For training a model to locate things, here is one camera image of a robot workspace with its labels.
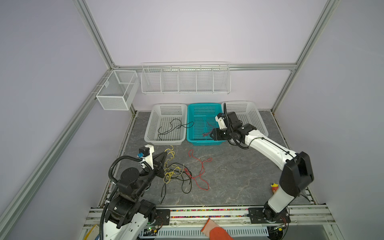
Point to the white plastic basket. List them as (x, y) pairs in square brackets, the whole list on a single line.
[(167, 125), (248, 113)]

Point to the toy ice cream cone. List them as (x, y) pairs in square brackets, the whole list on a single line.
[(274, 187)]

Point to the teal plastic basket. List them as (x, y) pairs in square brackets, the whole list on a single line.
[(202, 115)]

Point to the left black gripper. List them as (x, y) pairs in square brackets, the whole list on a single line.
[(158, 167)]

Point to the white wire wall shelf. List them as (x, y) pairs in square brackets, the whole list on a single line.
[(195, 78)]

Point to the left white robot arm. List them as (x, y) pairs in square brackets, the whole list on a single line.
[(124, 202)]

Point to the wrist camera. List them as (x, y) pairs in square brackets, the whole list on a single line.
[(221, 120), (146, 156)]

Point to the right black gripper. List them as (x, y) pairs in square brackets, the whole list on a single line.
[(216, 134)]

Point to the colourful bead strip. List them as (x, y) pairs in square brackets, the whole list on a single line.
[(209, 213)]

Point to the right white plastic basket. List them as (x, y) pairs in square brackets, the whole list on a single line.
[(248, 113)]

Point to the orange red glove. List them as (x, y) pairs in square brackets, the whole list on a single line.
[(214, 231)]

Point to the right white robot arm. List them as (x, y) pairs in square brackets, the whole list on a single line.
[(297, 172)]

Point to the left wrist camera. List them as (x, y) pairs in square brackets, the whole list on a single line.
[(146, 156)]

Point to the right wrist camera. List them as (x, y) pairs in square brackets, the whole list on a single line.
[(221, 120)]

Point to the white mesh wall box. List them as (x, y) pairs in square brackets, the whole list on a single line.
[(118, 90)]

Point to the left white plastic basket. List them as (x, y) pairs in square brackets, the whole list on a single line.
[(167, 125)]

